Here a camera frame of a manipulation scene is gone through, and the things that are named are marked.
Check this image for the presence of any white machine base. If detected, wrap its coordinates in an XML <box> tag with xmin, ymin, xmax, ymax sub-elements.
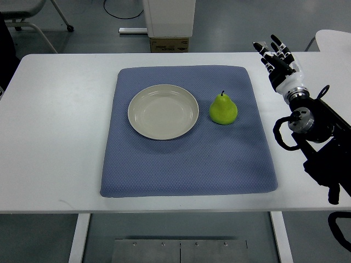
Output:
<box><xmin>118</xmin><ymin>0</ymin><xmax>196</xmax><ymax>38</ymax></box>

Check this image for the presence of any green pear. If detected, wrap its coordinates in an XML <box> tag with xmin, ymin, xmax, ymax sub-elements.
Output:
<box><xmin>209</xmin><ymin>91</ymin><xmax>238</xmax><ymax>125</ymax></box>

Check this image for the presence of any black floor cable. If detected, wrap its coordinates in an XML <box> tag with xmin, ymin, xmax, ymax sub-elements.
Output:
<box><xmin>103</xmin><ymin>0</ymin><xmax>144</xmax><ymax>20</ymax></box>

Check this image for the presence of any left white table leg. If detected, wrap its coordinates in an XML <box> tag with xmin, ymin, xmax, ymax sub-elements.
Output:
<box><xmin>68</xmin><ymin>213</ymin><xmax>90</xmax><ymax>263</ymax></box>

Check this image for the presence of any white chair with casters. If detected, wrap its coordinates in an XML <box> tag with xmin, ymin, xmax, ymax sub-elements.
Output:
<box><xmin>0</xmin><ymin>0</ymin><xmax>75</xmax><ymax>54</ymax></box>

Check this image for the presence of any beige round plate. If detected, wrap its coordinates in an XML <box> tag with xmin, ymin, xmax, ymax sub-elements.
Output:
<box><xmin>127</xmin><ymin>84</ymin><xmax>200</xmax><ymax>140</ymax></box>

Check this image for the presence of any white round side table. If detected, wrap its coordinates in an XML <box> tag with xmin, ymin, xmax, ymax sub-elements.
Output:
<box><xmin>305</xmin><ymin>30</ymin><xmax>350</xmax><ymax>53</ymax></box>

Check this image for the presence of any brown cardboard box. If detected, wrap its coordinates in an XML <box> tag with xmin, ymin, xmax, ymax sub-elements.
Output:
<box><xmin>150</xmin><ymin>38</ymin><xmax>189</xmax><ymax>53</ymax></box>

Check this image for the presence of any black white robotic hand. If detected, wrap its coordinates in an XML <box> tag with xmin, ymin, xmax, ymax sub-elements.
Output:
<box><xmin>253</xmin><ymin>35</ymin><xmax>303</xmax><ymax>95</ymax></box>

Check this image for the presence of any right white table leg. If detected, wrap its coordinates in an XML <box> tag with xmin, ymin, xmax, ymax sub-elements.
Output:
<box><xmin>270</xmin><ymin>211</ymin><xmax>293</xmax><ymax>263</ymax></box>

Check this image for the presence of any blue textured mat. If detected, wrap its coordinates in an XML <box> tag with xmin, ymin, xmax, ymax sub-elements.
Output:
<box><xmin>99</xmin><ymin>65</ymin><xmax>279</xmax><ymax>198</ymax></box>

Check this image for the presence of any white table leg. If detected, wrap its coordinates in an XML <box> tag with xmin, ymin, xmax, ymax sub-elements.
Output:
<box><xmin>270</xmin><ymin>211</ymin><xmax>293</xmax><ymax>263</ymax></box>
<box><xmin>68</xmin><ymin>213</ymin><xmax>90</xmax><ymax>263</ymax></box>

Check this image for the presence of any black cable loop bottom right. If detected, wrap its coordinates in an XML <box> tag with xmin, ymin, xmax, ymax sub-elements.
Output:
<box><xmin>327</xmin><ymin>211</ymin><xmax>351</xmax><ymax>257</ymax></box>

